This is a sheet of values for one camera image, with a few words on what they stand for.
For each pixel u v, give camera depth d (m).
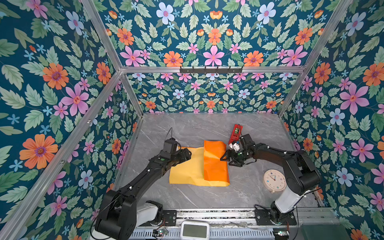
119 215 0.40
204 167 0.85
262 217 0.73
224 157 0.86
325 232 0.68
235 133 1.03
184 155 0.75
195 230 0.67
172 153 0.68
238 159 0.81
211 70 0.93
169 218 0.73
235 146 0.88
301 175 0.48
